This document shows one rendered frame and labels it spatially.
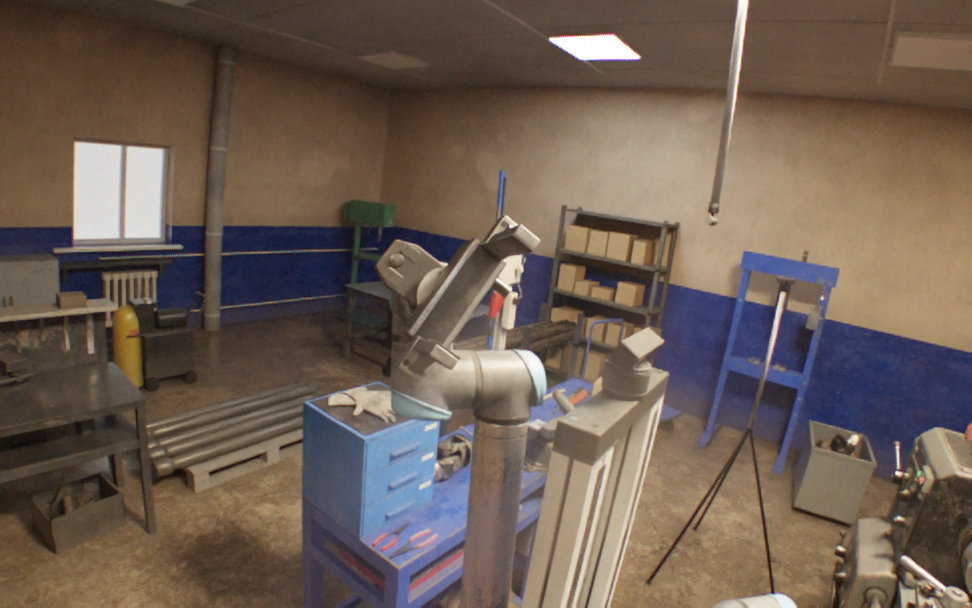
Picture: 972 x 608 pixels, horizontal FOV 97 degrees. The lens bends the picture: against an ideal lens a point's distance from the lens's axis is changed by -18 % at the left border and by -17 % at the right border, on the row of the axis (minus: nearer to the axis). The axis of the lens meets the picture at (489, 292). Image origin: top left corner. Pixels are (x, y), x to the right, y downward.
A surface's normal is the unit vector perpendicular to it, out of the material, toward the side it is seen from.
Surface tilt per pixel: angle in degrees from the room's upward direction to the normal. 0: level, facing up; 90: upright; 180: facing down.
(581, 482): 90
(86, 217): 90
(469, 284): 76
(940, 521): 90
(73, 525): 90
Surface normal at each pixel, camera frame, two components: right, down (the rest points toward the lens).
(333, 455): -0.60, 0.08
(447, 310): 0.31, -0.02
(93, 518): 0.87, 0.20
